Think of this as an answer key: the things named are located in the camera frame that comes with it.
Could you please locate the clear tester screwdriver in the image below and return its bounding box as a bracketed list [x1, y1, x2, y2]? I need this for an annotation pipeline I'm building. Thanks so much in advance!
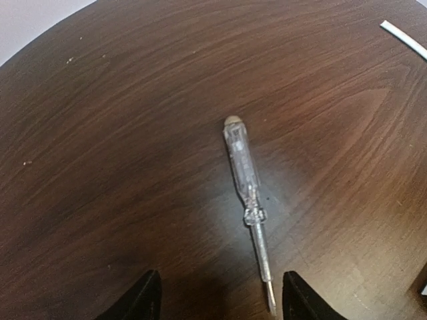
[223, 115, 277, 316]

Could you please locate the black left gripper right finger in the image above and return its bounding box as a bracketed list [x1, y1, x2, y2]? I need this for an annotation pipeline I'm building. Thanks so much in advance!
[282, 271, 346, 320]

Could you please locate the white battery cover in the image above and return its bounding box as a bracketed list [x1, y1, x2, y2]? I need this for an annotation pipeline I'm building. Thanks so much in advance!
[380, 20, 427, 61]

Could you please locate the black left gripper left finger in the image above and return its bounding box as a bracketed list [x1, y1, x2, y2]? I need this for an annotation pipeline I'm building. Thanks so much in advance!
[95, 270, 162, 320]

